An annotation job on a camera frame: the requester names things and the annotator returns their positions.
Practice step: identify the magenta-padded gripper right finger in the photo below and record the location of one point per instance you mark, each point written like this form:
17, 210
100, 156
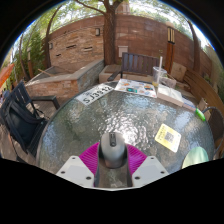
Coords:
150, 170

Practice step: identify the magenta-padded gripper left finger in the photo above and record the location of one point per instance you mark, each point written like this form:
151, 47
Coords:
76, 171

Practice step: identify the grey and black computer mouse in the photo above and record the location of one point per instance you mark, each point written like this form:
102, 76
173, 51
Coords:
113, 151

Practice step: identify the yellow card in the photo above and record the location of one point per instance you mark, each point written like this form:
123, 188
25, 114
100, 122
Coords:
167, 137

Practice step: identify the green lighter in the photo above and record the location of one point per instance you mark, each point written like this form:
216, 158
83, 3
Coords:
200, 114

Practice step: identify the black folding chair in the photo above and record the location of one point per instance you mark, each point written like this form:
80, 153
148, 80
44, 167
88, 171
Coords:
20, 120

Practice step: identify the small blue booklet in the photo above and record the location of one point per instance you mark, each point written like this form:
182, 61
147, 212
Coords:
189, 104

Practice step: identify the dark wicker chair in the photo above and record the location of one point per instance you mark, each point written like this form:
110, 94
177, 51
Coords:
216, 128

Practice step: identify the white licence plate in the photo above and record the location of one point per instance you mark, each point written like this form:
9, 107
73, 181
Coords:
94, 94

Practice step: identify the colourful open magazine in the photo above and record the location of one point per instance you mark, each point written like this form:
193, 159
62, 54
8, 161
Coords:
136, 87

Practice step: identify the stone garden counter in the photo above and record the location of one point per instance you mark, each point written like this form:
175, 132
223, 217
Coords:
63, 83

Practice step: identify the clear plastic cup with straw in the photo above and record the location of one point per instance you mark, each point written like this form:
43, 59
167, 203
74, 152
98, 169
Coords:
158, 75

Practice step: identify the curved wooden bench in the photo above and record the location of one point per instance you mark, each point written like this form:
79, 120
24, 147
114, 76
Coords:
203, 86

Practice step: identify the tan stone slab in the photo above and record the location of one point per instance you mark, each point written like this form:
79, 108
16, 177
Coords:
178, 71

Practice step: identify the dark wooden slatted chair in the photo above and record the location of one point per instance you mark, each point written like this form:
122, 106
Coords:
140, 63

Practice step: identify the white utility box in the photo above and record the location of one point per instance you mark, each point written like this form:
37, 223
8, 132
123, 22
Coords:
123, 51

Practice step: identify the slim tree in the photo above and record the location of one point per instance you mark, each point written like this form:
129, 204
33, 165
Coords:
196, 46

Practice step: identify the thick-trunked tree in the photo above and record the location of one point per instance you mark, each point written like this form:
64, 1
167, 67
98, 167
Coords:
109, 36

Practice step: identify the wooden lamp post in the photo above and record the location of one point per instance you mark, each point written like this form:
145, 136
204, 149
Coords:
170, 50

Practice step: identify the black wall light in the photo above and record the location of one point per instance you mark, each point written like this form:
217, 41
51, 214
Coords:
97, 32
51, 46

